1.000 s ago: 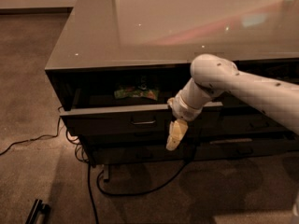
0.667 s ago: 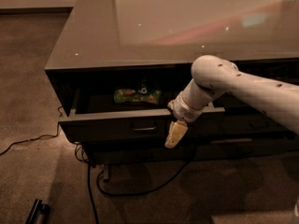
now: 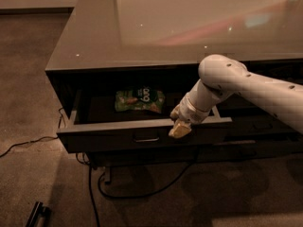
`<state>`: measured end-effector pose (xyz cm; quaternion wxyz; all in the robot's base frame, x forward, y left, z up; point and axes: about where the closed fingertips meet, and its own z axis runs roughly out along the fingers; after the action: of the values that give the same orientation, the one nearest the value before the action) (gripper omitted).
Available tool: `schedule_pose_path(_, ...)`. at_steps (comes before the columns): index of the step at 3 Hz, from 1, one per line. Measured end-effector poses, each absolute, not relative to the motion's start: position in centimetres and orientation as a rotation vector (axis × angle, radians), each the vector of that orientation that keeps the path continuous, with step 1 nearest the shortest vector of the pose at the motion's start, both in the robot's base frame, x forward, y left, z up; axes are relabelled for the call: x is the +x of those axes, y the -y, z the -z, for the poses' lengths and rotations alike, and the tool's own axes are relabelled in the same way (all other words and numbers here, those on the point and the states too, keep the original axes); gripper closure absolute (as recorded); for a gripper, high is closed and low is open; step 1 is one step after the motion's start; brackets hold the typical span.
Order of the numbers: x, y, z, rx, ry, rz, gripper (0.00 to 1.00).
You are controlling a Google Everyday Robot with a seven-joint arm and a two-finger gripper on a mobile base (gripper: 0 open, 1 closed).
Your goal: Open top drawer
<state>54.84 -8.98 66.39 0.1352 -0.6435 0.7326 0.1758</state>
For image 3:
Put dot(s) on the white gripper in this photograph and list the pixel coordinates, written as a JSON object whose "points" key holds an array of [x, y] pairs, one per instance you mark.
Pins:
{"points": [[193, 113]]}

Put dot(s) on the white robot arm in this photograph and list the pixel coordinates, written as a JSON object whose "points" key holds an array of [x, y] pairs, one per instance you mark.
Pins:
{"points": [[220, 78]]}

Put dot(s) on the dark grey drawer cabinet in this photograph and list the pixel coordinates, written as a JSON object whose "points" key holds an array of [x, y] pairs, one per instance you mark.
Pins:
{"points": [[114, 45]]}

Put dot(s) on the green snack bag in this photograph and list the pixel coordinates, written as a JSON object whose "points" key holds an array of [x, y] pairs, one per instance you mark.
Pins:
{"points": [[140, 99]]}

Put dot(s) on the black metal floor object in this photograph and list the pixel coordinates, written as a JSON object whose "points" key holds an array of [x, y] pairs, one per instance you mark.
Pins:
{"points": [[39, 216]]}

